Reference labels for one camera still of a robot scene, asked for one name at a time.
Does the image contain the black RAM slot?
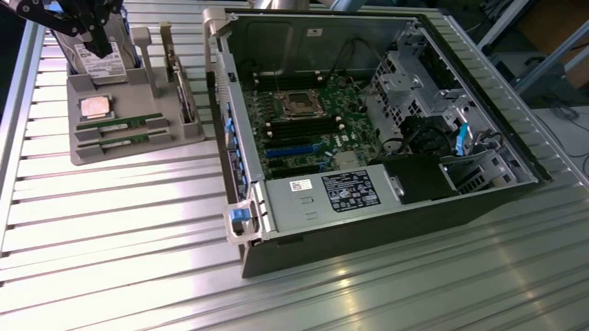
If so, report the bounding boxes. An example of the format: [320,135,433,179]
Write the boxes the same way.
[254,71,319,83]
[264,121,344,133]
[264,116,342,128]
[264,125,346,138]
[266,129,347,142]
[255,79,320,92]

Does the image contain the CPU socket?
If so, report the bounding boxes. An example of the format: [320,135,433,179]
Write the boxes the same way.
[274,88,324,121]

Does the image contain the background desk with metal frame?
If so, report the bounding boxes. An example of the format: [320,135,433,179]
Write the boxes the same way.
[475,0,589,106]

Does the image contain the graphics card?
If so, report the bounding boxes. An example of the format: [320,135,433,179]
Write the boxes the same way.
[159,20,197,126]

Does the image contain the hard disk with white label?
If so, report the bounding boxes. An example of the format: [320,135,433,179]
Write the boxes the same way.
[55,12,140,85]

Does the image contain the metal disk bay cage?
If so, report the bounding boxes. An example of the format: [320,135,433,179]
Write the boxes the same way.
[368,50,463,129]

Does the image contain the black case fan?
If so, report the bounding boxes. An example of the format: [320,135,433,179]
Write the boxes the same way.
[398,116,455,157]

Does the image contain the blue expansion slot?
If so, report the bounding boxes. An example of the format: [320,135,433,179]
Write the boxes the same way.
[264,144,320,159]

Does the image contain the silver chipset heatsink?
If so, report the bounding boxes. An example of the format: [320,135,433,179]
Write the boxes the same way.
[331,152,367,170]

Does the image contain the black expansion slot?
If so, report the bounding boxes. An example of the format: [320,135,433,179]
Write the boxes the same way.
[264,136,326,149]
[268,161,326,176]

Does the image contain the black wire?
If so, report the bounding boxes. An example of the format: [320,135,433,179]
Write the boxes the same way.
[330,37,383,77]

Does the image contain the black air shroud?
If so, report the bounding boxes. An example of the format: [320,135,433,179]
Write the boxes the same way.
[380,157,462,207]

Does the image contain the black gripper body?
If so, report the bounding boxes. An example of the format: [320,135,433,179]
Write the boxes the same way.
[43,0,100,17]

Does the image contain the grey parts rack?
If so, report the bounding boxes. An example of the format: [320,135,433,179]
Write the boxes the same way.
[67,26,207,167]

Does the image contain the grey power supply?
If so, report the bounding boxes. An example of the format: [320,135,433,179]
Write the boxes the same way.
[262,163,407,232]

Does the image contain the green RAM stick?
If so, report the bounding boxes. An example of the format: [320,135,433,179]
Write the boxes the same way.
[97,133,152,150]
[75,114,161,132]

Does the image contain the green motherboard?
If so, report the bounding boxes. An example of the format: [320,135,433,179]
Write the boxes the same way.
[242,68,386,181]

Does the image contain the black floor cables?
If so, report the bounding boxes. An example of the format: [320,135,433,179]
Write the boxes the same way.
[547,101,587,130]

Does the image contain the CPU with metal lid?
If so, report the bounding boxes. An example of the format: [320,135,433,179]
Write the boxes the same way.
[77,95,116,122]

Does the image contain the blue disk bay lever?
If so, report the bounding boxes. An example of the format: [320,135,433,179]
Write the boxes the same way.
[454,121,471,157]

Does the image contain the black open PC case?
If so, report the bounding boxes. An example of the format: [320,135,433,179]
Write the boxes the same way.
[201,6,554,279]

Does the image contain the blue case latch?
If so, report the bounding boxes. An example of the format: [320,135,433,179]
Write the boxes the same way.
[227,208,250,228]

